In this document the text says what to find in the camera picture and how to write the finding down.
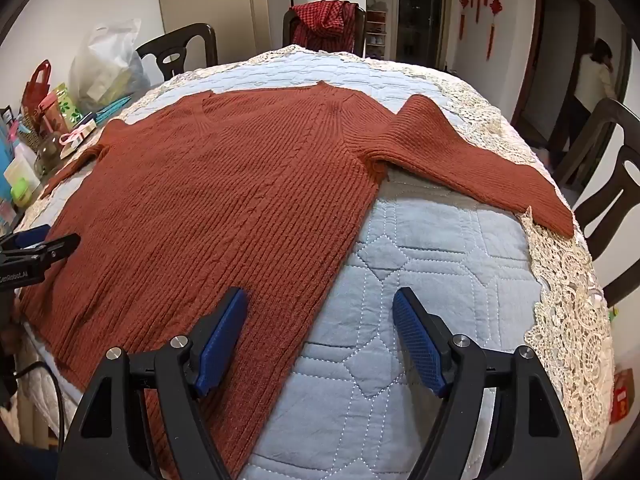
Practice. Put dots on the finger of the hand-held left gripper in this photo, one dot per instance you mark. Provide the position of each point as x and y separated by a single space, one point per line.
55 249
27 236

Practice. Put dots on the blue carton box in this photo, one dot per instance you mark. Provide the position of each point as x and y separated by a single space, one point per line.
7 160

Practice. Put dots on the box with pink ribbon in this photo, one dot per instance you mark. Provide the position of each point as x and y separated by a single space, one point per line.
80 132

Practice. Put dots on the teal clothes hangers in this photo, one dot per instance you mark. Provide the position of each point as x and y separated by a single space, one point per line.
115 107

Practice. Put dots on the dark wooden chair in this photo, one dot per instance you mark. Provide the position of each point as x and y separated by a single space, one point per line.
290 25
612 160
175 50

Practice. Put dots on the cream lace tablecloth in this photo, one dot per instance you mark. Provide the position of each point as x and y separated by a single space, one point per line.
570 310

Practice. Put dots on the red checked cloth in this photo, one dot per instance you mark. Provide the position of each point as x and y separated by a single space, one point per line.
325 25

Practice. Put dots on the rust knitted sweater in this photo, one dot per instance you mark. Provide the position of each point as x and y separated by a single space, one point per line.
225 195

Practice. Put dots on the white plastic bag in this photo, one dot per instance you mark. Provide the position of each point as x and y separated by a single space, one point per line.
107 70

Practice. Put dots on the red gift bag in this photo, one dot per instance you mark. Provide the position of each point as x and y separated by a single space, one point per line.
36 92

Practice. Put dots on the green patterned tissue box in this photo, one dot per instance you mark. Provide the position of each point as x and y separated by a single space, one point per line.
67 107

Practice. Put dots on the glass bottle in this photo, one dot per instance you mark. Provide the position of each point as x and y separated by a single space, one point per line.
48 157

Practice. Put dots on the red cardboard box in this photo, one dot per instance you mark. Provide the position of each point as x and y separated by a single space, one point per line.
622 395

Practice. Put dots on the shoe rack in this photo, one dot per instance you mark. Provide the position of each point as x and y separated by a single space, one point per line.
376 32

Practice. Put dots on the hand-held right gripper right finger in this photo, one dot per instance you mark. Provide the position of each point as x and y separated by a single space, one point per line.
415 330

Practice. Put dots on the light blue quilted blanket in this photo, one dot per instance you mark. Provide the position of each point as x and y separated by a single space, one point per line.
415 280

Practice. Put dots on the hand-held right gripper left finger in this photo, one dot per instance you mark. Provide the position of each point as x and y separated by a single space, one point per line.
226 325

